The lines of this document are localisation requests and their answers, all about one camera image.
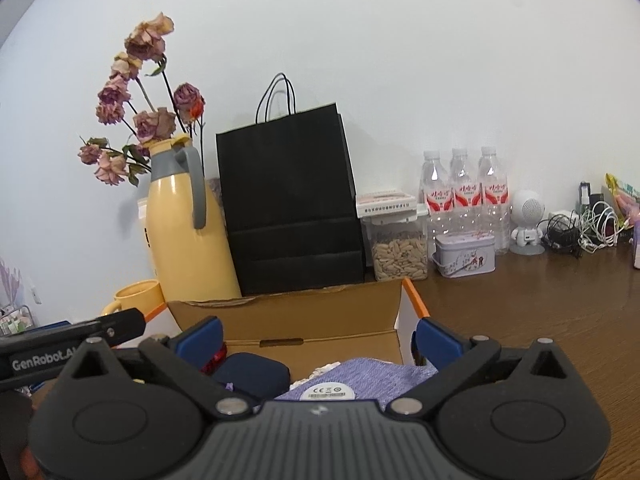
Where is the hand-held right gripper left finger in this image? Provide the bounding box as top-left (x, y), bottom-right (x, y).
top-left (65, 316), bottom-right (253, 416)

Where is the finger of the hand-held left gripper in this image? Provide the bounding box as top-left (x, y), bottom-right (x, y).
top-left (0, 308), bottom-right (147, 349)

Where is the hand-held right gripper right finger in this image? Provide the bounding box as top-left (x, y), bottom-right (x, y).
top-left (385, 317), bottom-right (581, 416)

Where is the red artificial rose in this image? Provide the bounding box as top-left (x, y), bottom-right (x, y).
top-left (202, 345), bottom-right (229, 376)

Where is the navy zip case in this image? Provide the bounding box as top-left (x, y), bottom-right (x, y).
top-left (215, 352), bottom-right (292, 401)

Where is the purple knitted cloth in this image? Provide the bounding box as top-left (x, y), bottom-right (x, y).
top-left (275, 357), bottom-right (438, 408)

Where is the orange cardboard box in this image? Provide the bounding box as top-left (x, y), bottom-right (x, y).
top-left (142, 277), bottom-right (431, 368)

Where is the white round device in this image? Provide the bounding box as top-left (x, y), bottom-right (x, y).
top-left (300, 382), bottom-right (357, 403)

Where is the yellow mug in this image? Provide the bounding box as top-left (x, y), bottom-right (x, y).
top-left (101, 280), bottom-right (166, 317)

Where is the white tin box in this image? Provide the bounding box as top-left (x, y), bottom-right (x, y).
top-left (432, 232), bottom-right (496, 278)

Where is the yellow thermos jug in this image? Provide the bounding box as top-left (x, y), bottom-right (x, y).
top-left (145, 135), bottom-right (242, 301)

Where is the clear seed container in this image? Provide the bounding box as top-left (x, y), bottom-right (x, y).
top-left (361, 210), bottom-right (430, 282)

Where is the white tissue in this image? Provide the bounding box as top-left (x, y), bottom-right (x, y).
top-left (292, 361), bottom-right (346, 388)

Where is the clear water bottle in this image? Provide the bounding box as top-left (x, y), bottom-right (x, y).
top-left (421, 150), bottom-right (454, 241)
top-left (477, 146), bottom-right (512, 256)
top-left (449, 147), bottom-right (482, 235)

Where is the red and white flat box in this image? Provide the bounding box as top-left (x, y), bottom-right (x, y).
top-left (356, 189), bottom-right (417, 219)

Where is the white robot speaker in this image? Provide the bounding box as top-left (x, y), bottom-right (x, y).
top-left (510, 189), bottom-right (546, 256)

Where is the black paper bag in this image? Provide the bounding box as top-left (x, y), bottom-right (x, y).
top-left (216, 72), bottom-right (366, 297)

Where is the dried pink rose bouquet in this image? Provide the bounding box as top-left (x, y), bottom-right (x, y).
top-left (77, 11), bottom-right (207, 187)

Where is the colourful snack packet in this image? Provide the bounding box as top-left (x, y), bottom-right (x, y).
top-left (602, 172), bottom-right (640, 228)

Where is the metal wire rack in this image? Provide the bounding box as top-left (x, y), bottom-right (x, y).
top-left (0, 304), bottom-right (34, 337)

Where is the tangle of cables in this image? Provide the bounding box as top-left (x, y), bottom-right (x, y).
top-left (542, 202), bottom-right (628, 260)

